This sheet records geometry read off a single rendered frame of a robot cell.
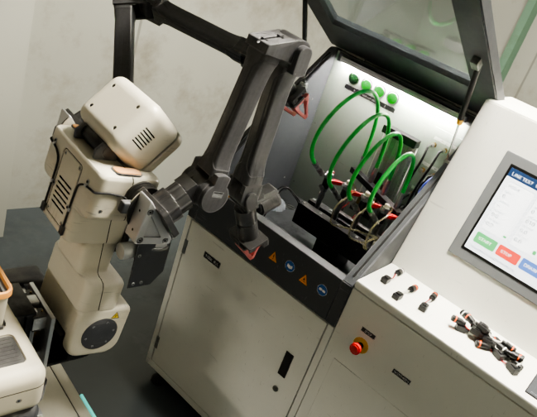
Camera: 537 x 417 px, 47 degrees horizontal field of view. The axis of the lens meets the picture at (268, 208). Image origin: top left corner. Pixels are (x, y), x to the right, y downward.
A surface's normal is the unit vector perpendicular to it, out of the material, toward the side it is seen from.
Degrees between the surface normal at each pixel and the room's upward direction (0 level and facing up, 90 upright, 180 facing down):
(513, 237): 76
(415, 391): 90
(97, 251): 90
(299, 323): 90
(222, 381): 90
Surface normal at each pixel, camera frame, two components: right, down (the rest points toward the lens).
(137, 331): 0.30, -0.85
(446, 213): -0.54, -0.04
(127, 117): -0.35, -0.51
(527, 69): -0.74, 0.08
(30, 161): 0.60, 0.52
